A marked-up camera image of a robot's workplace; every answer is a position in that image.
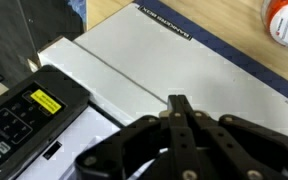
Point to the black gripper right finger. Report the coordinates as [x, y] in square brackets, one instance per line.
[244, 146]

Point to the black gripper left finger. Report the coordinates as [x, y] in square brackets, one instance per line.
[134, 150]

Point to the red white noodle bowl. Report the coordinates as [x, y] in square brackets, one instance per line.
[287, 26]

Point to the black microwave oven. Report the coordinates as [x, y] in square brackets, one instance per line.
[67, 93]

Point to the white blue bankers box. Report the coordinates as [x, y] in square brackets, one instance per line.
[184, 66]

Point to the blue printed carton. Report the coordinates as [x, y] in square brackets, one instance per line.
[77, 6]

